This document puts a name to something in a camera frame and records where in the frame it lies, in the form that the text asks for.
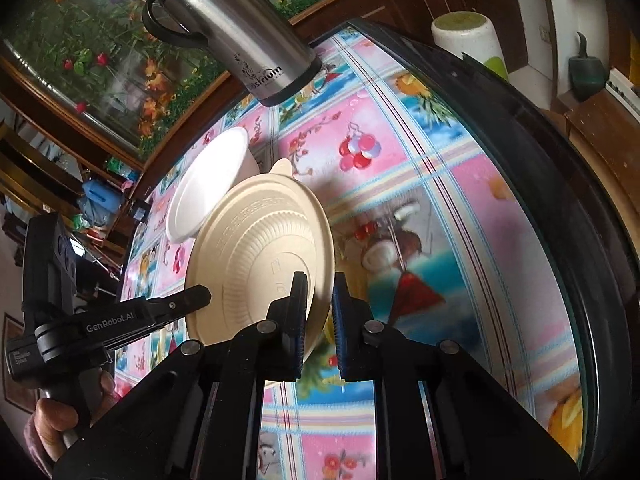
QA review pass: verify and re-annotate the colourful patterned tablecloth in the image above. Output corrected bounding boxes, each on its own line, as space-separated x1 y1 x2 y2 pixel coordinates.
122 28 584 458

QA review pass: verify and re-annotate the small beige ribbed bowl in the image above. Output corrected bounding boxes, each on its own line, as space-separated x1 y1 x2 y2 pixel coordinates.
184 158 335 356

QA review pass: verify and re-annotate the stainless steel thermos jug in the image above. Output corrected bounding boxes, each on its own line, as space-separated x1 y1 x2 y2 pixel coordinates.
141 0 322 106

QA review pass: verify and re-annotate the person's left hand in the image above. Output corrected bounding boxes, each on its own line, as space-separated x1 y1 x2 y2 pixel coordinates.
31 368 120 463

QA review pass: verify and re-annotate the blue water jug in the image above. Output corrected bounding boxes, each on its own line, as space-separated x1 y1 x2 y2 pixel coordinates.
82 179 122 214

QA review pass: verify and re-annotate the white bowl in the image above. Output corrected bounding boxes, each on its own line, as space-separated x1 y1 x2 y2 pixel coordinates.
166 127 259 244

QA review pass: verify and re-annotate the wooden cabinet counter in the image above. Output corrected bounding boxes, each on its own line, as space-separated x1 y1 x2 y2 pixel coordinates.
125 0 528 198

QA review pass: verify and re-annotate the flower mural glass panel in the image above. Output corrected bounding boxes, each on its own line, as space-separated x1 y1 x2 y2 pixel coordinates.
0 0 396 158

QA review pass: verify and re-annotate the white green-topped container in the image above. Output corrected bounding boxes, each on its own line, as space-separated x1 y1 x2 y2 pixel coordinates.
431 11 509 80

